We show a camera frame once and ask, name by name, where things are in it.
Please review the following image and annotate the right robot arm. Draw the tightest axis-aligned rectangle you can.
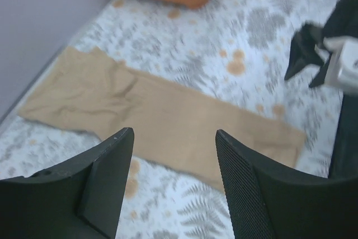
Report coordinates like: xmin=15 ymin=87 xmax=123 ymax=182
xmin=284 ymin=0 xmax=357 ymax=179

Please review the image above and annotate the beige t shirt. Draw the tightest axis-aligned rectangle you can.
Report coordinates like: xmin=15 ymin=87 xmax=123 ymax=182
xmin=18 ymin=48 xmax=306 ymax=190

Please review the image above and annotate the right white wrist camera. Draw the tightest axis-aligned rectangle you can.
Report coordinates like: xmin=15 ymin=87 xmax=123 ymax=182
xmin=323 ymin=36 xmax=357 ymax=95

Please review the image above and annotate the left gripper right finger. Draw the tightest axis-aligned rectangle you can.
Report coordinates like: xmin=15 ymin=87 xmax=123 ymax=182
xmin=215 ymin=130 xmax=357 ymax=238

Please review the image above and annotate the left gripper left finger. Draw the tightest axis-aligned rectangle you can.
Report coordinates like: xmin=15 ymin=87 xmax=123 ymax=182
xmin=1 ymin=128 xmax=134 ymax=238

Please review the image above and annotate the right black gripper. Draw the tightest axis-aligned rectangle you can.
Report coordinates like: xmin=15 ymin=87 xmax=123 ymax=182
xmin=284 ymin=0 xmax=350 ymax=88

